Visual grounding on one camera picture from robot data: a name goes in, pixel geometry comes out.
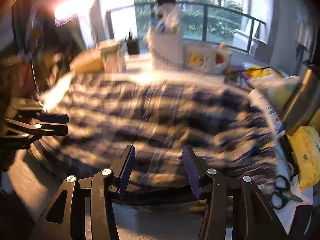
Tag plaid flannel pants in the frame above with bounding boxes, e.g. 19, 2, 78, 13
30, 74, 277, 195

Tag black scissors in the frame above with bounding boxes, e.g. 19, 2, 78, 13
271, 175, 303, 210

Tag yellow plastic bowl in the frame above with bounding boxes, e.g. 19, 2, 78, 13
69, 49, 104, 74

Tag white wet wipes pack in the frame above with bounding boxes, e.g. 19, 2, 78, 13
249, 89, 285, 139

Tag green white milk carton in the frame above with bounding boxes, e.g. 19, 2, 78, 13
99, 39, 126, 74

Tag yellow tissue pack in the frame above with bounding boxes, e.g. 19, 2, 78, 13
289, 126, 319, 191

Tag desk lamp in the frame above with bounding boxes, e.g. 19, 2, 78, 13
54, 0, 95, 27

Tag black power adapter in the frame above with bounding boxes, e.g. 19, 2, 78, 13
126, 31, 140, 55

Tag white yellow snack bag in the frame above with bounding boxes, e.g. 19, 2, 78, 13
249, 75, 300, 113

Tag white perforated plastic basket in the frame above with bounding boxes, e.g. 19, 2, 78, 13
145, 28, 184, 70

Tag white bear mug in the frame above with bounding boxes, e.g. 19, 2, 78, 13
184, 43, 232, 74

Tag white tissue in basket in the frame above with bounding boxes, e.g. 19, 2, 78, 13
156, 3, 182, 34

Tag black balcony railing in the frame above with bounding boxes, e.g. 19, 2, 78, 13
106, 1, 266, 54

